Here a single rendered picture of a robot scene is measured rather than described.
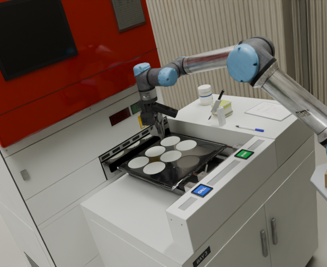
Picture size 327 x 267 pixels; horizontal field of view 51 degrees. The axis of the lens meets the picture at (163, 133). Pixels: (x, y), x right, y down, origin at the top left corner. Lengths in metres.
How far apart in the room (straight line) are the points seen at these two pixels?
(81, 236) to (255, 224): 0.77
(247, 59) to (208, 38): 2.75
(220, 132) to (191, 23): 2.48
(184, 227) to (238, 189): 0.28
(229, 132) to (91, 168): 0.64
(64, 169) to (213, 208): 0.66
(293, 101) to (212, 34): 2.74
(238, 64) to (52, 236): 1.03
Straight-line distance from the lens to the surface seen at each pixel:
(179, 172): 1.43
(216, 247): 1.28
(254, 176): 1.36
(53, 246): 1.61
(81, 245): 1.69
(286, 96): 1.16
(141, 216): 1.39
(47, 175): 1.48
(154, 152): 1.63
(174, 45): 4.14
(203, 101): 1.86
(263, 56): 1.17
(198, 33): 3.92
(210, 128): 1.63
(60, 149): 1.48
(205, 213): 1.16
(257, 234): 1.51
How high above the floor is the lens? 1.65
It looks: 25 degrees down
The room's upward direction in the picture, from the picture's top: 14 degrees counter-clockwise
